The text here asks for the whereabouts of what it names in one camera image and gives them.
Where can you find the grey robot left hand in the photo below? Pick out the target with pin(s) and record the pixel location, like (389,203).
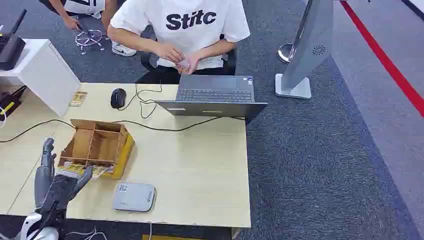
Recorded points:
(59,193)

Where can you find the seated person's left hand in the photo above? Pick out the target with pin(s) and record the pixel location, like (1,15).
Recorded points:
(190,64)

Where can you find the seated person's right hand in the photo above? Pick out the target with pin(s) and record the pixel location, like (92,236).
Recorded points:
(169,53)

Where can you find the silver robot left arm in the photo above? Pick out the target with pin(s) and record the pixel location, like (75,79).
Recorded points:
(33,227)

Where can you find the small clear item in hands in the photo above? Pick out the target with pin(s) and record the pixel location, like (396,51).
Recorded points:
(184,64)

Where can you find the printed cards stack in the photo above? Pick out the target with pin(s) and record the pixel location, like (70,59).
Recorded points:
(74,169)

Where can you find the seated person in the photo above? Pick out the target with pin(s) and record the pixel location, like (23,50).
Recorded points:
(185,26)

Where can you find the grey laptop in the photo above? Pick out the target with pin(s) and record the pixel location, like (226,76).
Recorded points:
(215,96)

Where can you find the white shoe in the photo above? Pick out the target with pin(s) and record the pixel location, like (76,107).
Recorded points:
(123,49)

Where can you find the wooden compartment card box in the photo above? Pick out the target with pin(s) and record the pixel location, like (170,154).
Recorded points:
(96,142)

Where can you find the black computer mouse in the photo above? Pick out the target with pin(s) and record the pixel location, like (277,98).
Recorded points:
(118,98)

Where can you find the yellow box base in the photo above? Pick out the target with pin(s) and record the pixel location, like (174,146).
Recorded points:
(123,159)

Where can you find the flat grey reader device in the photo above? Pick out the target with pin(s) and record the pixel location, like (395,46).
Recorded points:
(134,197)

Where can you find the chrome stanchion base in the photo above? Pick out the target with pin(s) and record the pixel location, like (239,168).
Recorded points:
(285,53)

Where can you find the crouching person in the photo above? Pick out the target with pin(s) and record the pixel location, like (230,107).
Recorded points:
(82,6)

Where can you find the black case with yellow label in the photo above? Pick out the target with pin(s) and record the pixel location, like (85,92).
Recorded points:
(9,102)

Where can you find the yellow object under desk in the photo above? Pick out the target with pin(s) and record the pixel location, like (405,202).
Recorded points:
(169,238)

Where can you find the grey standing display panel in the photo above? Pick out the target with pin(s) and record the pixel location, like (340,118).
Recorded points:
(308,49)

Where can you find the white cabinet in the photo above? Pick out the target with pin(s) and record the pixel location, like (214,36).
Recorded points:
(43,71)

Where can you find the black router with antenna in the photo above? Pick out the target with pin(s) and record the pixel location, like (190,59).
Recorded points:
(10,49)

